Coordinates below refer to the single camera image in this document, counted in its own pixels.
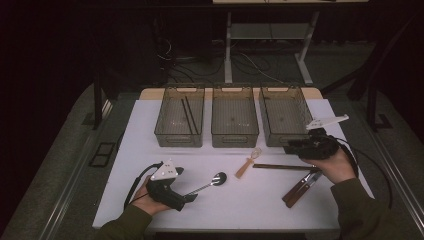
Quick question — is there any translucent brown plastic bin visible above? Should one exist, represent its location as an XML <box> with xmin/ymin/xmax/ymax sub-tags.
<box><xmin>211</xmin><ymin>84</ymin><xmax>260</xmax><ymax>149</ymax></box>
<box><xmin>258</xmin><ymin>84</ymin><xmax>319</xmax><ymax>148</ymax></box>
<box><xmin>154</xmin><ymin>85</ymin><xmax>205</xmax><ymax>148</ymax></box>

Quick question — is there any tangle of floor cables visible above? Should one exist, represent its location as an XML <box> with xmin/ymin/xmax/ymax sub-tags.
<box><xmin>156</xmin><ymin>34</ymin><xmax>288</xmax><ymax>86</ymax></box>

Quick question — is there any right hand-held gripper black cable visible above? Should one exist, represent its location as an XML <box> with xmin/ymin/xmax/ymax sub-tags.
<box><xmin>334</xmin><ymin>136</ymin><xmax>394</xmax><ymax>209</ymax></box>

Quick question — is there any hand-held gripper black cable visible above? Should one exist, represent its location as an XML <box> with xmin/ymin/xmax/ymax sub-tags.
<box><xmin>123</xmin><ymin>161</ymin><xmax>164</xmax><ymax>210</ymax></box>
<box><xmin>334</xmin><ymin>136</ymin><xmax>394</xmax><ymax>209</ymax></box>

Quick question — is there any left hand-held gripper black cable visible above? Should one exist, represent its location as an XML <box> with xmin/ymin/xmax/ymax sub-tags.
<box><xmin>123</xmin><ymin>161</ymin><xmax>164</xmax><ymax>210</ymax></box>

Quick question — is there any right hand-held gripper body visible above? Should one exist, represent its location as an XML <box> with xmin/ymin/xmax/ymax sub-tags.
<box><xmin>295</xmin><ymin>114</ymin><xmax>350</xmax><ymax>160</ymax></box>

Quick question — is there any person's right hand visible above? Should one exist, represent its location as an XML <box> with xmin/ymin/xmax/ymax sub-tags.
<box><xmin>301</xmin><ymin>146</ymin><xmax>358</xmax><ymax>185</ymax></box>

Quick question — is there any metal spoon with dark handle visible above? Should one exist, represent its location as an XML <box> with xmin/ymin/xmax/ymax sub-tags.
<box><xmin>186</xmin><ymin>171</ymin><xmax>228</xmax><ymax>197</ymax></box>

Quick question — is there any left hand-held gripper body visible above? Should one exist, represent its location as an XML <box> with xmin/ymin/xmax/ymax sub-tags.
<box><xmin>145</xmin><ymin>159</ymin><xmax>188</xmax><ymax>212</ymax></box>

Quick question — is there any black metal stand with brace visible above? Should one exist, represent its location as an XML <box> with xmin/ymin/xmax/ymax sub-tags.
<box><xmin>321</xmin><ymin>9</ymin><xmax>424</xmax><ymax>133</ymax></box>

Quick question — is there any black chopstick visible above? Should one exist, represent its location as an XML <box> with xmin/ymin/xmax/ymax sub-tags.
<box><xmin>181</xmin><ymin>98</ymin><xmax>195</xmax><ymax>135</ymax></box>
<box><xmin>185</xmin><ymin>96</ymin><xmax>201</xmax><ymax>135</ymax></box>

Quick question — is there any white metal desk frame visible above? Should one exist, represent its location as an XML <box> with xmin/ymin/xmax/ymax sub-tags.
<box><xmin>213</xmin><ymin>0</ymin><xmax>369</xmax><ymax>86</ymax></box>

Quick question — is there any person's left hand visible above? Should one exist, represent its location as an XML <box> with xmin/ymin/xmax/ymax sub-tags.
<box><xmin>131</xmin><ymin>176</ymin><xmax>173</xmax><ymax>217</ymax></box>

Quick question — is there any white table mat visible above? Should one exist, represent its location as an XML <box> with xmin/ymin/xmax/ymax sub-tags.
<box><xmin>92</xmin><ymin>98</ymin><xmax>375</xmax><ymax>233</ymax></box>

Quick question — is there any aluminium floor rail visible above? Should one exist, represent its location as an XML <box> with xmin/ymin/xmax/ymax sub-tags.
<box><xmin>38</xmin><ymin>99</ymin><xmax>113</xmax><ymax>240</ymax></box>
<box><xmin>368</xmin><ymin>128</ymin><xmax>424</xmax><ymax>231</ymax></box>

